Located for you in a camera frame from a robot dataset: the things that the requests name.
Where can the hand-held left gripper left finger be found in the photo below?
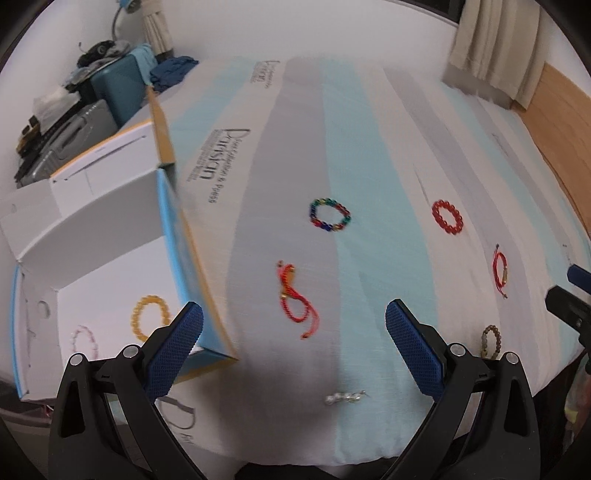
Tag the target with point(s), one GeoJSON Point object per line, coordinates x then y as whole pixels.
{"type": "Point", "coordinates": [178, 350]}

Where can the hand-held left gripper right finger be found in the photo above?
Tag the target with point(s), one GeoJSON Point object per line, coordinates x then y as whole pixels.
{"type": "Point", "coordinates": [411, 350]}

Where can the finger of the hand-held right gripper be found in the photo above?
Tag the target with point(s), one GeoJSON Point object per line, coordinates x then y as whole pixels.
{"type": "Point", "coordinates": [567, 305]}
{"type": "Point", "coordinates": [581, 275]}

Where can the white cardboard box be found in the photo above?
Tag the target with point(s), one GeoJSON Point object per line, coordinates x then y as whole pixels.
{"type": "Point", "coordinates": [106, 258]}

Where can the wooden board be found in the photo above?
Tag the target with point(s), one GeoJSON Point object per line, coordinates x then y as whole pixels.
{"type": "Point", "coordinates": [563, 129]}

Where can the striped bed sheet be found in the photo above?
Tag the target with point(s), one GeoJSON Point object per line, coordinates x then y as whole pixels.
{"type": "Point", "coordinates": [369, 138]}

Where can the grey suitcase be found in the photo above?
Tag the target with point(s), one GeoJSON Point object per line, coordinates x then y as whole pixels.
{"type": "Point", "coordinates": [69, 138]}

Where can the beige curtain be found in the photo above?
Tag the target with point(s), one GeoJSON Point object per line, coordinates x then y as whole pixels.
{"type": "Point", "coordinates": [498, 46]}

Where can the teal suitcase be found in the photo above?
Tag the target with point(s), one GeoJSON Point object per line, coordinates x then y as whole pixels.
{"type": "Point", "coordinates": [120, 87]}

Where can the dark blue clothes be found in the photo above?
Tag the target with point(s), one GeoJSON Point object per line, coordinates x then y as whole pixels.
{"type": "Point", "coordinates": [173, 71]}

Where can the blue desk lamp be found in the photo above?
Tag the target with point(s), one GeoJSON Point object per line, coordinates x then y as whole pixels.
{"type": "Point", "coordinates": [127, 7]}

